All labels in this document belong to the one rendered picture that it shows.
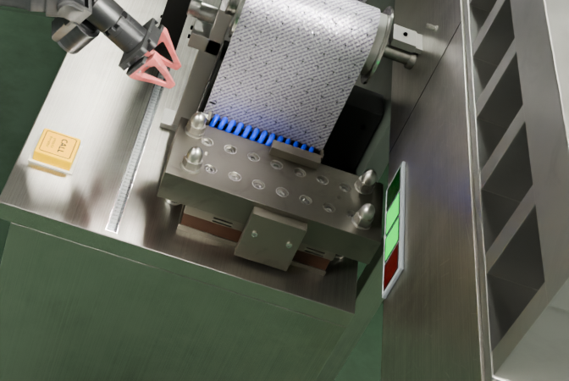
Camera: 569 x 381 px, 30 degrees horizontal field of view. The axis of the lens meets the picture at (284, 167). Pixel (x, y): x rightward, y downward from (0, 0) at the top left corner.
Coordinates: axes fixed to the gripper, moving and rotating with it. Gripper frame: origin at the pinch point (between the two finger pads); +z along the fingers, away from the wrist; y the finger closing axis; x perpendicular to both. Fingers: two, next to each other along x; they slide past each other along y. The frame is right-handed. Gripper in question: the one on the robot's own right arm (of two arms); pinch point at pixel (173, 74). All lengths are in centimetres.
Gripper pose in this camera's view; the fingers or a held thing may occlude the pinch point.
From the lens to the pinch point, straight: 194.7
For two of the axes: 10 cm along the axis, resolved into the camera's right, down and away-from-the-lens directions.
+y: -1.1, 6.3, -7.6
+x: 7.2, -4.8, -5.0
